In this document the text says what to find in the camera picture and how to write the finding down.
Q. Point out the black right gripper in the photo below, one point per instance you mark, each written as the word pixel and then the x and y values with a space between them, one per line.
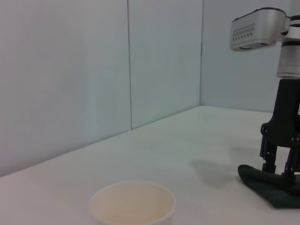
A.
pixel 286 112

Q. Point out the white paper cup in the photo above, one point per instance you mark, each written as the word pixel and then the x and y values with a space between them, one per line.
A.
pixel 133 206

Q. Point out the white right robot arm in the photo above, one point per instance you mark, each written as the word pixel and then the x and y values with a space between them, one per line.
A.
pixel 257 30

